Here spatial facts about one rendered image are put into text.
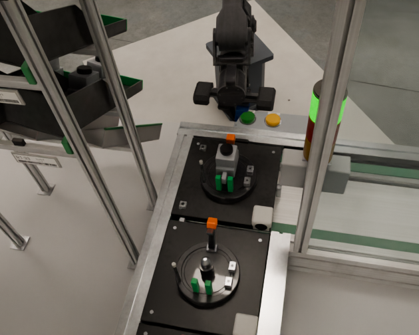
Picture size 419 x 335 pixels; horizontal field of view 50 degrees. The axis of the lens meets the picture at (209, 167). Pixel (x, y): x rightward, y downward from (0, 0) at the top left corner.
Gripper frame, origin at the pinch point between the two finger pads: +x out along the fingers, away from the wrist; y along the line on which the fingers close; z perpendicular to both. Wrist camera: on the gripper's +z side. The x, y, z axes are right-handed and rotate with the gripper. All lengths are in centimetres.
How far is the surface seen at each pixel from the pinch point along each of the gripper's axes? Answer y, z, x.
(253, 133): -3.8, 4.9, 13.5
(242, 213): -4.8, -20.9, 12.5
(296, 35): -10, 172, 110
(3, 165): 69, -9, 24
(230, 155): -1.0, -12.9, 1.0
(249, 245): -7.6, -28.8, 12.4
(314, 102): -16.8, -24.9, -30.6
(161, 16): 85, 183, 110
